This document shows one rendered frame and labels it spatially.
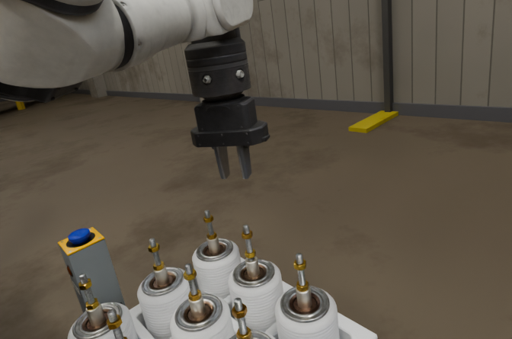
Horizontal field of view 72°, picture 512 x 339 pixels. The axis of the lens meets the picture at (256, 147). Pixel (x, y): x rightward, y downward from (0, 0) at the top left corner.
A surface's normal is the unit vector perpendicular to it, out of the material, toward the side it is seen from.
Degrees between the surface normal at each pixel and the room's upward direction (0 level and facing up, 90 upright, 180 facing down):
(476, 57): 90
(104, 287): 90
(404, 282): 0
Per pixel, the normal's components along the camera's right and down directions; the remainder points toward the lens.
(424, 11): -0.71, 0.31
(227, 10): 0.91, 0.00
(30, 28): 0.18, 0.82
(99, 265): 0.67, 0.14
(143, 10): 0.79, -0.32
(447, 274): -0.14, -0.94
